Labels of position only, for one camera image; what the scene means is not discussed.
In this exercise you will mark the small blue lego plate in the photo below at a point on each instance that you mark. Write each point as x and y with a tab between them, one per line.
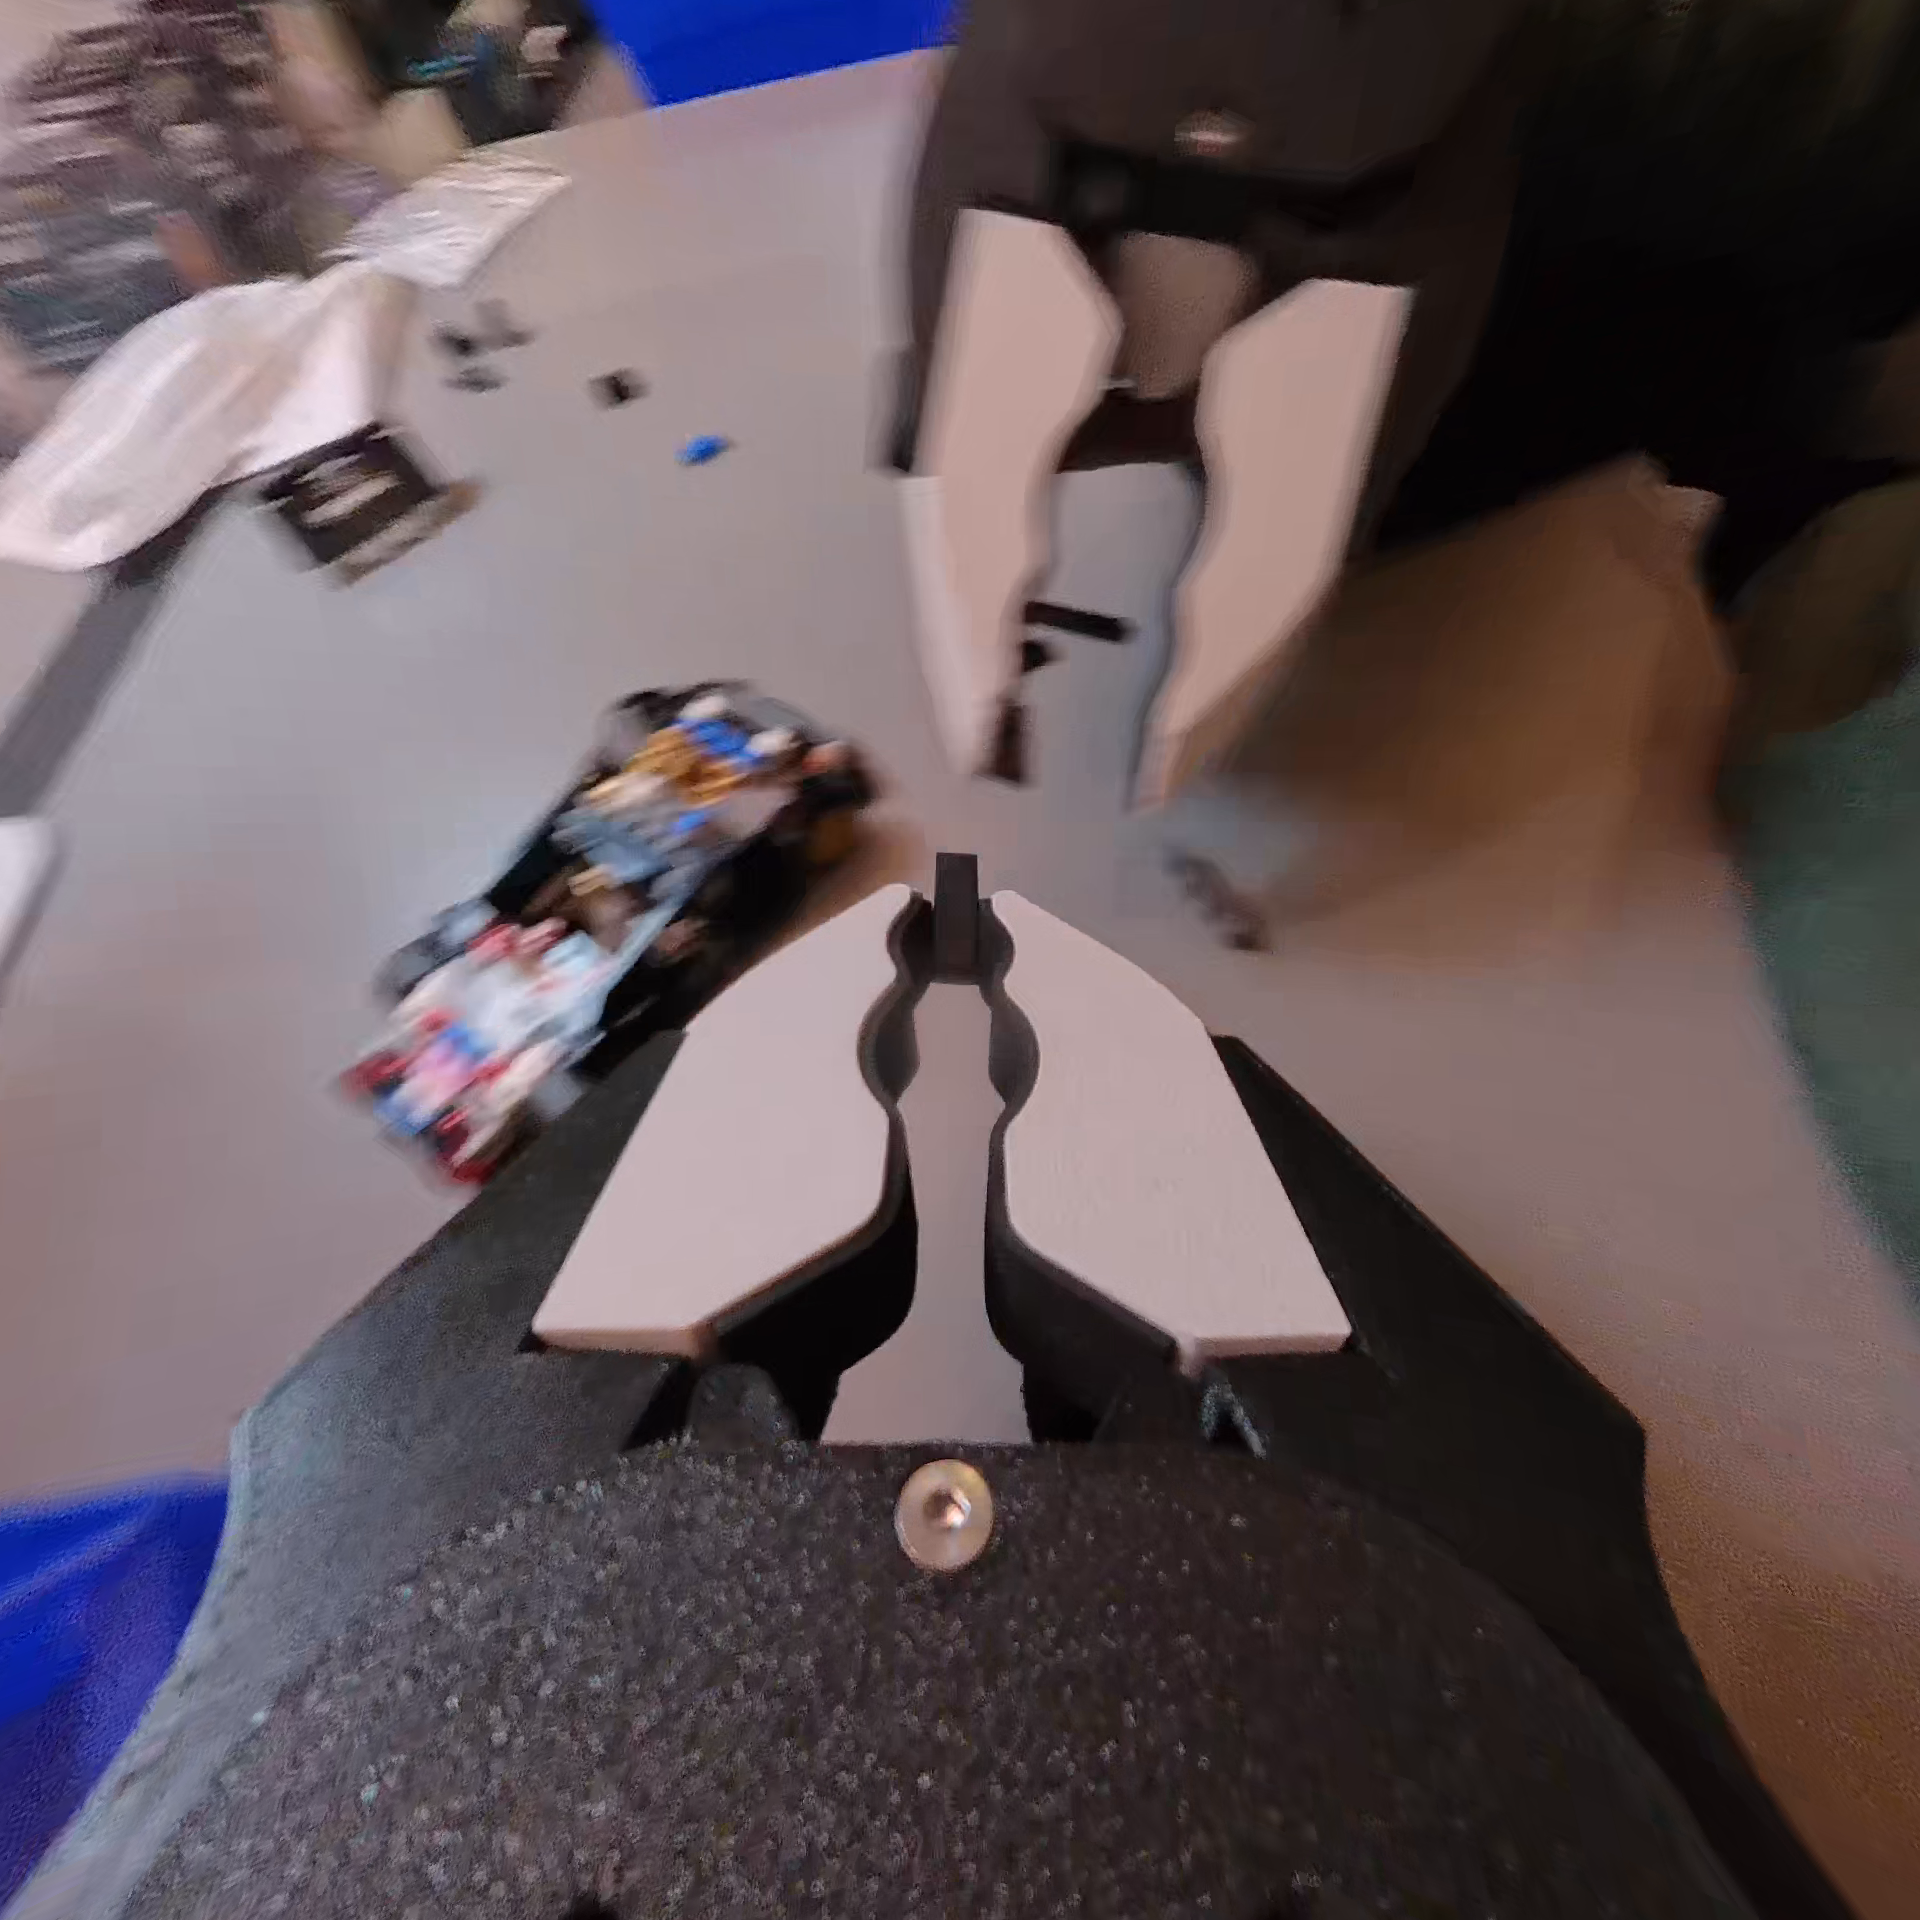
704	449

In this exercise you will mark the person's green sweater torso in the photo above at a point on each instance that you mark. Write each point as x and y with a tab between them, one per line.
1844	901

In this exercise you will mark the black lego car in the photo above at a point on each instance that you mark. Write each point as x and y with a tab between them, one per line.
598	916

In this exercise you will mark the black printed lego panel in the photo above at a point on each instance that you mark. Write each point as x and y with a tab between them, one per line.
358	503

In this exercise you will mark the lego set box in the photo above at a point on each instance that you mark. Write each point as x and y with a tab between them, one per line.
165	165

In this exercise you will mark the white printed paper sheet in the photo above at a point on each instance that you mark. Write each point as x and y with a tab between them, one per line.
464	218

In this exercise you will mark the small black lego piece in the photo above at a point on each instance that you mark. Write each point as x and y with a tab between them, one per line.
617	390

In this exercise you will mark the black lego bar tile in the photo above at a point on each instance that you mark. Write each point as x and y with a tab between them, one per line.
1080	621
956	916

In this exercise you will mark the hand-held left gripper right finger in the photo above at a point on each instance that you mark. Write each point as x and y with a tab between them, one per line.
1154	1185

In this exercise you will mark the blue plastic bin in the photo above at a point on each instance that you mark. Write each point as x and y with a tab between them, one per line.
780	44
89	1622

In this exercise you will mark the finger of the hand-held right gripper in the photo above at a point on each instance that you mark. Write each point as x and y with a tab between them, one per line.
1003	422
1289	480

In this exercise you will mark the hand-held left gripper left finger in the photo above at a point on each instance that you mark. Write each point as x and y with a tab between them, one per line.
734	1170

